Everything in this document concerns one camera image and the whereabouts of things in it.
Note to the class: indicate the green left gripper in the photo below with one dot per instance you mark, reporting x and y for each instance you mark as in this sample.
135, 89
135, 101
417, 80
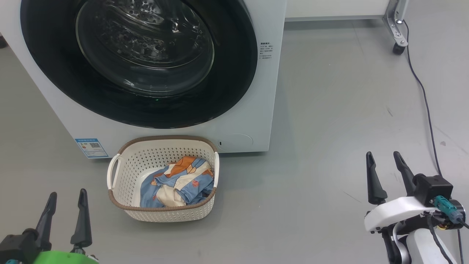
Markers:
62, 258

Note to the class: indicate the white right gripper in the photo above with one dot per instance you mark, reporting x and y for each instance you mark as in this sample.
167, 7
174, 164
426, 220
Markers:
392, 211

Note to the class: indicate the blue cream orange garment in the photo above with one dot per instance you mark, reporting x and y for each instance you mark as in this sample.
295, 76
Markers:
187, 168

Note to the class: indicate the round black glass washer door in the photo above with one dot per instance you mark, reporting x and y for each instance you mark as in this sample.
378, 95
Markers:
146, 55

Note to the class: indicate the cream perforated laundry basket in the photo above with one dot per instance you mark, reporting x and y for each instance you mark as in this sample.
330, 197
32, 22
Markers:
128, 161

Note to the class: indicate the white front-load washing machine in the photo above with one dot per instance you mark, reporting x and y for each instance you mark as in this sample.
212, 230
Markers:
238, 128

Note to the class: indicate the blue energy label sticker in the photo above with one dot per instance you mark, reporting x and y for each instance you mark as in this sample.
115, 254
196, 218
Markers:
91, 147

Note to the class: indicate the metal caster leg with wheel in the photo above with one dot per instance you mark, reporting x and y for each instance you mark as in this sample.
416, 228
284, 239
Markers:
397, 29

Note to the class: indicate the white partition panel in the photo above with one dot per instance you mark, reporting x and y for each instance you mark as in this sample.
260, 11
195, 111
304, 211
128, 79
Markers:
329, 7

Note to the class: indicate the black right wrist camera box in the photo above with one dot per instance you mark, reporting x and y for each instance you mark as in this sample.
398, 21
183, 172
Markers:
434, 189

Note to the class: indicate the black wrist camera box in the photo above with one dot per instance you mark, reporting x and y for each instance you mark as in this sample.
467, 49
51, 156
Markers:
434, 189
16, 247

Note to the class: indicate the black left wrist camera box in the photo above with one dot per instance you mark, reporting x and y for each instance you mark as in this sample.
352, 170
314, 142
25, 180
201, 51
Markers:
16, 247

